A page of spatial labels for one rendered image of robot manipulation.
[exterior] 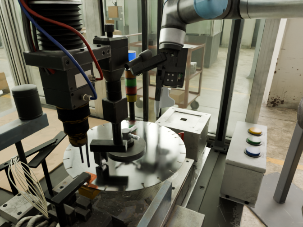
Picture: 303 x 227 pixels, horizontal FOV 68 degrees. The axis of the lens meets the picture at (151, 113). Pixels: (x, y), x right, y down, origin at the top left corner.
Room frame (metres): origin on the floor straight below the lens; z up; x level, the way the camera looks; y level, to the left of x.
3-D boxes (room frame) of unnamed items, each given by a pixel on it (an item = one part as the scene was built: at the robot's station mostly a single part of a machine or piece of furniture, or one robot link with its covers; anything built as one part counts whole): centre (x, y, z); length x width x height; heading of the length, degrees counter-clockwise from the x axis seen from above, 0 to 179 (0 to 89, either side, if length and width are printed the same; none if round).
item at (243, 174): (0.64, -0.33, 0.82); 0.28 x 0.11 x 0.15; 154
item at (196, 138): (0.80, -0.13, 0.82); 0.18 x 0.18 x 0.15; 64
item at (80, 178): (0.35, 0.16, 0.95); 0.10 x 0.03 x 0.07; 154
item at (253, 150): (0.57, -0.31, 0.90); 0.04 x 0.04 x 0.02
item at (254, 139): (0.63, -0.34, 0.90); 0.04 x 0.04 x 0.02
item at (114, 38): (0.44, 0.08, 1.17); 0.06 x 0.05 x 0.20; 145
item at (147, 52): (0.46, 0.04, 1.21); 0.08 x 0.06 x 0.03; 154
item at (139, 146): (0.52, 0.07, 0.96); 0.11 x 0.11 x 0.03
